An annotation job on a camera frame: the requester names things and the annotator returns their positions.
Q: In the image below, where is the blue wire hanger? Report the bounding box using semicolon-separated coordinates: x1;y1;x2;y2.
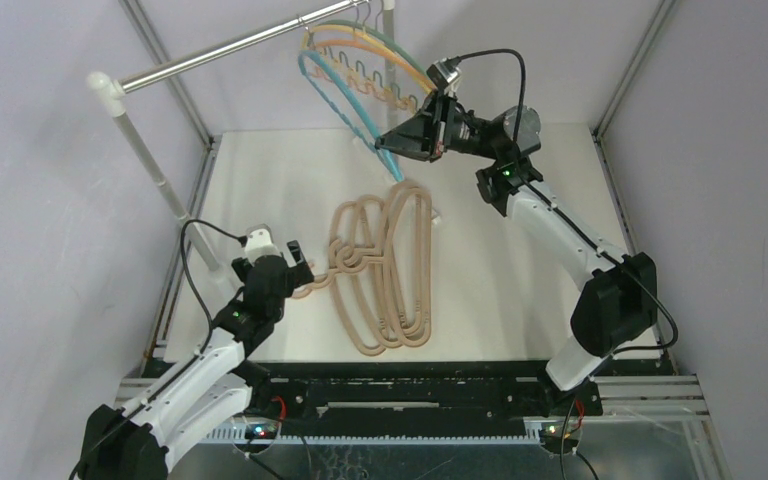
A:
297;50;405;183

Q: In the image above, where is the green wire hanger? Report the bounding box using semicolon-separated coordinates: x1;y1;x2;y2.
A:
301;20;434;94

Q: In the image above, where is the yellow wire hanger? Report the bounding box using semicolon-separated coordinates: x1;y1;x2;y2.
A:
301;19;433;110

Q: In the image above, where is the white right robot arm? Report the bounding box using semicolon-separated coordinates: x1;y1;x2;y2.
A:
374;91;658;416

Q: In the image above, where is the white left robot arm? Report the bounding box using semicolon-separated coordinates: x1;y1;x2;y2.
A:
69;228;314;479

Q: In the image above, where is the beige plastic hanger leftmost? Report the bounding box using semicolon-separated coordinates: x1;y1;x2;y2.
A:
291;195;396;357

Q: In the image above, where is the beige plastic hanger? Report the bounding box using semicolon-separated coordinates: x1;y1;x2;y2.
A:
327;185;428;347
327;180;433;342
291;195;396;357
291;195;408;357

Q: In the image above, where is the white rack foot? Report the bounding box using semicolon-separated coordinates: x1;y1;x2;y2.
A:
352;135;444;227

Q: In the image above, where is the beige plastic hanger top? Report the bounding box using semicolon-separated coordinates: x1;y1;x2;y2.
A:
327;180;433;342

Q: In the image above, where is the metal clothes rack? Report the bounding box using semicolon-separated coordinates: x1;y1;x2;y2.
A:
103;1;394;287

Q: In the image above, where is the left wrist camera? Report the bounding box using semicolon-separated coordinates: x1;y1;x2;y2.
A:
244;224;281;264

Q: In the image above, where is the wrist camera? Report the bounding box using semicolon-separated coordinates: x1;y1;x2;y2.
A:
244;224;281;264
426;58;462;96

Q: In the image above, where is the black left camera cable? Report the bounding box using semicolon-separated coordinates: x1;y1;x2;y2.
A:
69;219;249;480

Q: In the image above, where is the black camera cable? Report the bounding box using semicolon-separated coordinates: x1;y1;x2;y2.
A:
453;48;680;480
69;219;249;480

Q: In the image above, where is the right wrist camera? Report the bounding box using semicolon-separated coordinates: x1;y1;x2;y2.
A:
426;58;462;96

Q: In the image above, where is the black right camera cable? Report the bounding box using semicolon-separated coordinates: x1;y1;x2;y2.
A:
453;48;680;480

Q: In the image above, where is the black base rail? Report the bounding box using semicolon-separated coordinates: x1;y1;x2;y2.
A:
244;360;573;438

